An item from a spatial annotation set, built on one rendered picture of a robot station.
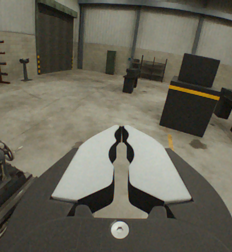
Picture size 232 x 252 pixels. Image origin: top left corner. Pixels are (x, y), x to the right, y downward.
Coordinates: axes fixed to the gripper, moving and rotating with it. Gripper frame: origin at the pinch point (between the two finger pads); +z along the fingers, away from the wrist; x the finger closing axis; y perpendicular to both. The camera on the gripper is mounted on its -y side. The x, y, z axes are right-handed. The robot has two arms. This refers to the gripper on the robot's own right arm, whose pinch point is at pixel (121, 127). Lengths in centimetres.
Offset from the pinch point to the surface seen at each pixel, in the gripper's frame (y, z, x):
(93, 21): -304, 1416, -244
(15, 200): 65, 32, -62
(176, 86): 64, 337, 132
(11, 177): 56, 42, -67
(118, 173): 159, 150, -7
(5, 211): 65, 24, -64
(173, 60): 27, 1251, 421
